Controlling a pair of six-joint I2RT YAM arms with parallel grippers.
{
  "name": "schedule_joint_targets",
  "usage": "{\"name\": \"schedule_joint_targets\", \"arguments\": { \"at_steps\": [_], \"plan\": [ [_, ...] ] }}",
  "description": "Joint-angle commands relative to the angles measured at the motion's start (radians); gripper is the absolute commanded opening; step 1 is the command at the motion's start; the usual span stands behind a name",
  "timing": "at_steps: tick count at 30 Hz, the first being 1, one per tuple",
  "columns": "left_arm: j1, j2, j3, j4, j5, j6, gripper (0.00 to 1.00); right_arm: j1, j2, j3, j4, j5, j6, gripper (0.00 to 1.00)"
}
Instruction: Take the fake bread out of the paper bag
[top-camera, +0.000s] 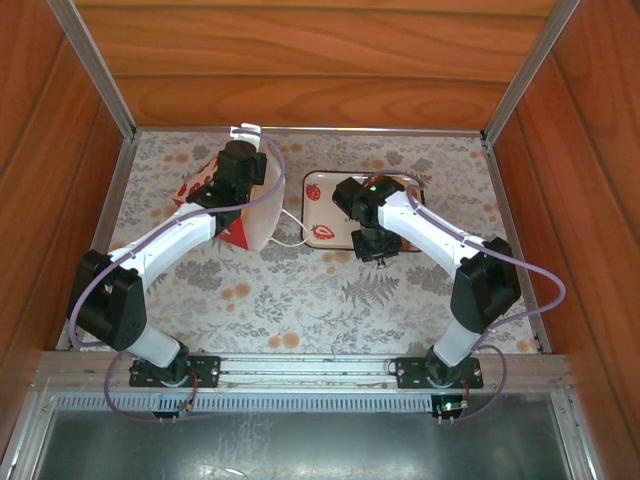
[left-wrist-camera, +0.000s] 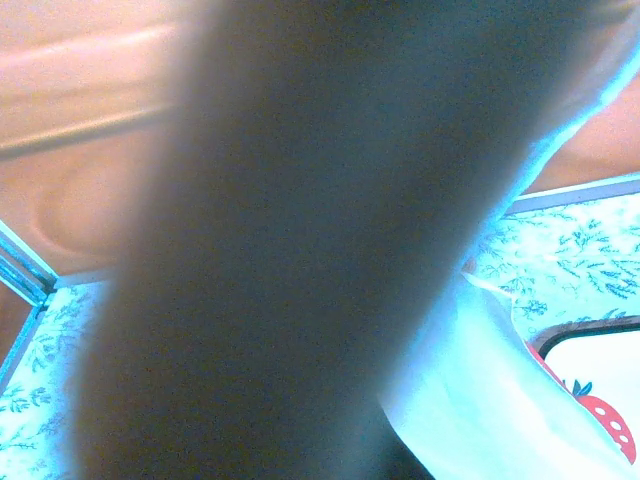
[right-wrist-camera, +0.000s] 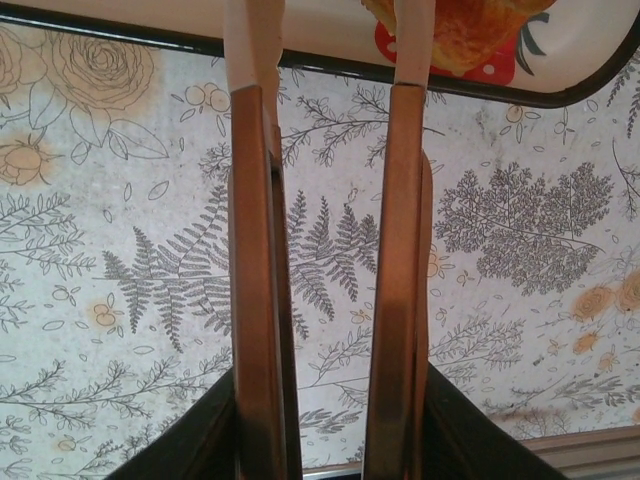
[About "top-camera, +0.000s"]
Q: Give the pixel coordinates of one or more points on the red and white paper bag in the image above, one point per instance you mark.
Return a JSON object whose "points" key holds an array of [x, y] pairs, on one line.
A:
{"points": [[262, 220]]}

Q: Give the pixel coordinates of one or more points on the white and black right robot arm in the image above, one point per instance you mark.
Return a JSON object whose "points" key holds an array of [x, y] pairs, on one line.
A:
{"points": [[425, 225]]}

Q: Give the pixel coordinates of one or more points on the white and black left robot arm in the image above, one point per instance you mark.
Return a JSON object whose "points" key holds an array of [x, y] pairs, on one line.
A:
{"points": [[165, 245]]}

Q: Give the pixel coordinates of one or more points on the white strawberry print tray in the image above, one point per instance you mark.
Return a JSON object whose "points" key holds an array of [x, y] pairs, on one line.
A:
{"points": [[322, 210]]}

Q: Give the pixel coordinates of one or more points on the aluminium rear edge strip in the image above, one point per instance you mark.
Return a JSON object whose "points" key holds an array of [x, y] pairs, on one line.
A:
{"points": [[350, 130]]}

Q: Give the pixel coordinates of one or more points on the floral patterned tablecloth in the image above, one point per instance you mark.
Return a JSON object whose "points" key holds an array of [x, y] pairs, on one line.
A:
{"points": [[300, 300]]}

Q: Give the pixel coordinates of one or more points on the aluminium side edge strip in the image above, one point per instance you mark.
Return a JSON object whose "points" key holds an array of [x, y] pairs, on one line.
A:
{"points": [[112, 200], [515, 240]]}

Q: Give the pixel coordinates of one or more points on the circuit board with green light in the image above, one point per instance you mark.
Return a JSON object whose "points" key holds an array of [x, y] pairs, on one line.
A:
{"points": [[450, 406]]}

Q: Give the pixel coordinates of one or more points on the shiny metal sheet panel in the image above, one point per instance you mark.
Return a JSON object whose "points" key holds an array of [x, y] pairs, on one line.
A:
{"points": [[300, 450]]}

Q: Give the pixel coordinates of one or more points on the aluminium frame post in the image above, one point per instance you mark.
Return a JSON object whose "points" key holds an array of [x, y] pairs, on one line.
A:
{"points": [[530, 70], [92, 65]]}

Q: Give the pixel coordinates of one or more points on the aluminium mounting rail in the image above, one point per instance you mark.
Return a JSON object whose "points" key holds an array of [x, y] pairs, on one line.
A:
{"points": [[300, 367]]}

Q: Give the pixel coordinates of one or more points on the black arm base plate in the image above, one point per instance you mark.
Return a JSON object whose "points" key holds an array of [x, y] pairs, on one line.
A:
{"points": [[412, 372], [205, 372]]}

